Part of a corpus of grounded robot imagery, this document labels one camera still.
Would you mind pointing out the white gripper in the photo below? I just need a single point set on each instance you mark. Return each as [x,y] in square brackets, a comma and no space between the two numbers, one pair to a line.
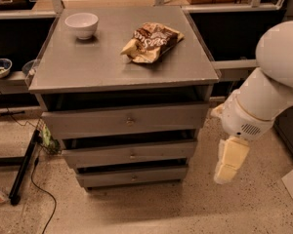
[242,119]

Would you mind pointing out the grey drawer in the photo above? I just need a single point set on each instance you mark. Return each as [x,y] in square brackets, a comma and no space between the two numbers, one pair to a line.
[129,153]
[132,176]
[115,121]

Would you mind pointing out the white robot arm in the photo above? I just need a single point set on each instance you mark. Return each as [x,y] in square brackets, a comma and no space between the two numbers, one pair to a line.
[251,109]

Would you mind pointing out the grey drawer cabinet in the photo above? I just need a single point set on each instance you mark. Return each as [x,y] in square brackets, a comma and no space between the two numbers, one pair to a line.
[79,75]

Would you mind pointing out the grey bottom drawer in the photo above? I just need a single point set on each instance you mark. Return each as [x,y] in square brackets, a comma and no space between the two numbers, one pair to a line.
[132,176]

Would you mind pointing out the grey top drawer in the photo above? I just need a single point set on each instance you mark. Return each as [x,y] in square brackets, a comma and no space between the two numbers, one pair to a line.
[115,121]

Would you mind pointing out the grey side shelf bar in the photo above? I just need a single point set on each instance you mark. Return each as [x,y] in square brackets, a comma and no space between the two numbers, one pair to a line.
[234,70]

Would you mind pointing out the brown chip bag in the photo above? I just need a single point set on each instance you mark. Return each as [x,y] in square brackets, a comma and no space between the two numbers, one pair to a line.
[151,41]

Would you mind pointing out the white ceramic bowl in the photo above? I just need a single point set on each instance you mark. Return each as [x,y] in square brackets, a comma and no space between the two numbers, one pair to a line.
[82,25]

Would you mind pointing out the clear plastic cup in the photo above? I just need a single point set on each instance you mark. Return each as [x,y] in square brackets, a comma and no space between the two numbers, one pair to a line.
[29,69]

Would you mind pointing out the grey left shelf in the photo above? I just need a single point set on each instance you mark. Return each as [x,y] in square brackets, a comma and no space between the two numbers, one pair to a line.
[14,83]

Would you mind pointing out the black metal table leg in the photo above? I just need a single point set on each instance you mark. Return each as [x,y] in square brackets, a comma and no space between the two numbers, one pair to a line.
[14,193]

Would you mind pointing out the blue patterned bowl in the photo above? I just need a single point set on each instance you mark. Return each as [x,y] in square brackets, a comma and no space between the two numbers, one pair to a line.
[5,67]

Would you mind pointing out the wire basket with green item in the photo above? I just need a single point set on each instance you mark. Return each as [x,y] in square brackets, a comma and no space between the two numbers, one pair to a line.
[49,144]

